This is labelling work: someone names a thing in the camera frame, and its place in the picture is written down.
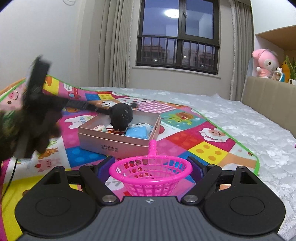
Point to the pink plastic toy basket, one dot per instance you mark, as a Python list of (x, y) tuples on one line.
[(150, 176)]

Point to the green potted plant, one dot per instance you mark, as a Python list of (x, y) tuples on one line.
[(293, 69)]

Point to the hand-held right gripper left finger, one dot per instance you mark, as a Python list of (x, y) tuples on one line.
[(105, 168)]

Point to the blue and white packet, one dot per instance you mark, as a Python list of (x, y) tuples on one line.
[(136, 133)]

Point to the wooden wall shelf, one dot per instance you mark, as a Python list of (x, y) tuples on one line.
[(277, 37)]

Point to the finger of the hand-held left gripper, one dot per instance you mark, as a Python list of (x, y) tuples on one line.
[(87, 106)]

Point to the black plush toy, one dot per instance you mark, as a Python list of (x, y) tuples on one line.
[(121, 114)]

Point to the pink plush toy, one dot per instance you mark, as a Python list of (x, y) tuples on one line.
[(266, 62)]

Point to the dark framed window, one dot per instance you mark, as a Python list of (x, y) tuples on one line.
[(178, 34)]

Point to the small white toy bottle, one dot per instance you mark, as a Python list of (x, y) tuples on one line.
[(278, 75)]

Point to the colourful cartoon play mat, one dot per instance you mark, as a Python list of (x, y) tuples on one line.
[(208, 148)]

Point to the person's left hand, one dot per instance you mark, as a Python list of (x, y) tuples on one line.
[(34, 122)]

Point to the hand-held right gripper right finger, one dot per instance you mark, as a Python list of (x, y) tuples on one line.
[(196, 168)]

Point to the yellow plush toy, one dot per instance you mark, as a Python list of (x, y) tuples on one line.
[(286, 68)]

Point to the pink cardboard box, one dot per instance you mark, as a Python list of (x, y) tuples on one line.
[(115, 148)]

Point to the beige curtain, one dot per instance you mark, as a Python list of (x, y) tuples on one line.
[(241, 51), (113, 44)]

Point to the beige padded headboard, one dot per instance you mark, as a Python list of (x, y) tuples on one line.
[(268, 102)]

